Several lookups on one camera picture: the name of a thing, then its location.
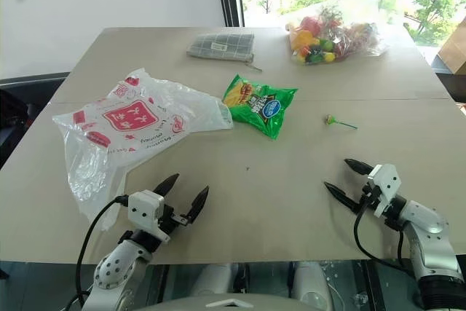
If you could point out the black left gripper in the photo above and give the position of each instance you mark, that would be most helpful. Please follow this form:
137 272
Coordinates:
170 218

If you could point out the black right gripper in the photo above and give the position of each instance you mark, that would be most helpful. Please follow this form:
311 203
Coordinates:
367 196

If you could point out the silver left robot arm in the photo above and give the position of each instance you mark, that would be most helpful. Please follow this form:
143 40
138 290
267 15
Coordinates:
116 265

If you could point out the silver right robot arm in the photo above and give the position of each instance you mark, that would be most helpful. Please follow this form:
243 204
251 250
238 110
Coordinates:
433 238

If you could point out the small green flower stem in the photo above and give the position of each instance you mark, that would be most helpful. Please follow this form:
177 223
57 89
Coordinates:
331 119

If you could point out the white red-printed plastic bag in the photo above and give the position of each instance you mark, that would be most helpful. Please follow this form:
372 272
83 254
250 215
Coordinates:
127 125

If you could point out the white rounded robot leg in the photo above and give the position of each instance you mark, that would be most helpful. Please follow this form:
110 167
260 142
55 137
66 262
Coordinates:
211 278
313 282

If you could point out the green snack packet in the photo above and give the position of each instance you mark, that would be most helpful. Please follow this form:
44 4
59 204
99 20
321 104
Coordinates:
260 105

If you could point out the grey robot torso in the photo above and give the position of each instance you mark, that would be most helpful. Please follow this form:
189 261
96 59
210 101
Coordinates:
233 302

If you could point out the clear bag of toy fruits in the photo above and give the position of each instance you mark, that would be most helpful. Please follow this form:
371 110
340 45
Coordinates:
327 38

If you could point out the grey checked fabric pouch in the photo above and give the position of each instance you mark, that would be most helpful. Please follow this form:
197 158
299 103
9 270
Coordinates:
220 47

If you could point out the brown cardboard box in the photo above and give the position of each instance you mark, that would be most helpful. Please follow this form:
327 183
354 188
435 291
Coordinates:
455 47

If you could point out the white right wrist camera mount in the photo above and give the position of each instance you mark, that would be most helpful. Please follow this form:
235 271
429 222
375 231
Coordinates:
384 183

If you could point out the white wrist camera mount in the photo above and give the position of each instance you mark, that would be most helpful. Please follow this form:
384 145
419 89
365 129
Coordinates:
384 183
143 209

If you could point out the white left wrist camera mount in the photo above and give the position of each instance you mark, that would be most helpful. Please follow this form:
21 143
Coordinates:
143 209

